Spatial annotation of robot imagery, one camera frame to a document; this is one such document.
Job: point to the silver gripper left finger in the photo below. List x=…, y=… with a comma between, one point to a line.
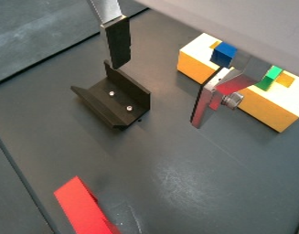
x=115, y=30

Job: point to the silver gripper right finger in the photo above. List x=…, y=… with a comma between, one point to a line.
x=220, y=85

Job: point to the red m-shaped block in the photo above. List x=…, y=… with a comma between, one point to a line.
x=81, y=210

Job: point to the yellow base board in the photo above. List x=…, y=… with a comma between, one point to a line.
x=274, y=106

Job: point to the green long block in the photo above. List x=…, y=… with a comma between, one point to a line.
x=268, y=78

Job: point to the blue long block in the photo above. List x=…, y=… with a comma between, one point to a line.
x=223, y=55

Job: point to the black angle bracket holder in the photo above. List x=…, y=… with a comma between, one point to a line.
x=117, y=99

